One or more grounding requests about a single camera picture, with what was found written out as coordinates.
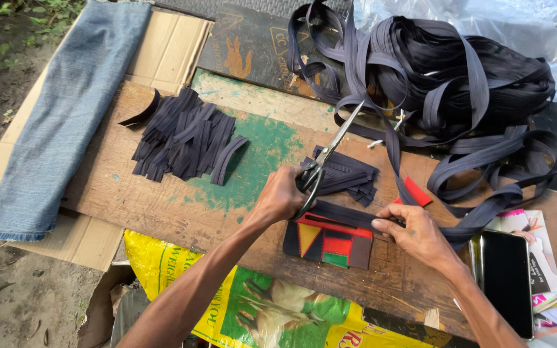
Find person's right hand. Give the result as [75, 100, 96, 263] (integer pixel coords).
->
[371, 203, 459, 274]

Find person's left hand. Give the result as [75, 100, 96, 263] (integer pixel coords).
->
[253, 166, 317, 229]

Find black handled steel scissors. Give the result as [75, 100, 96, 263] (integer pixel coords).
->
[290, 101, 365, 222]

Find heap of long dark zipper tape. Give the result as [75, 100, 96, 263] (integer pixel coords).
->
[286, 0, 557, 252]

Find small stack of zipper strips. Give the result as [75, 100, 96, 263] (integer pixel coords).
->
[300, 145, 381, 208]

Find multicoloured patchwork pouch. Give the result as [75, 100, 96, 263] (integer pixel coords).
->
[282, 212, 373, 270]

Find yellow green printed sack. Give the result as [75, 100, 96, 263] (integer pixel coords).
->
[124, 229, 434, 348]

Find pile of cut zipper pieces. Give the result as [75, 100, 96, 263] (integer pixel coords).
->
[131, 87, 250, 187]

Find wooden board with green paint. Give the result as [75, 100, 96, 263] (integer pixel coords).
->
[61, 68, 557, 341]

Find curved dark zipper piece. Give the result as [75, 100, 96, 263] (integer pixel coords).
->
[118, 88, 161, 127]

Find flattened brown cardboard sheet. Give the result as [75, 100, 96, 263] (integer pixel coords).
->
[0, 7, 214, 272]

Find black smartphone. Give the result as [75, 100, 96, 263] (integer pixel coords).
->
[472, 229, 535, 340]

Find brown cardboard box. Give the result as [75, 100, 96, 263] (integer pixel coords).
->
[76, 263, 136, 348]

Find blue denim trouser leg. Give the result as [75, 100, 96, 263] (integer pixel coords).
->
[0, 0, 153, 242]

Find stack of magazines and papers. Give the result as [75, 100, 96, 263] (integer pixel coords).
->
[453, 209, 557, 348]

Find clear plastic bag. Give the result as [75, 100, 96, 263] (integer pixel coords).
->
[353, 0, 557, 102]

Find green weeds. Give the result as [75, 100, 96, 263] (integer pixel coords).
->
[0, 0, 86, 68]

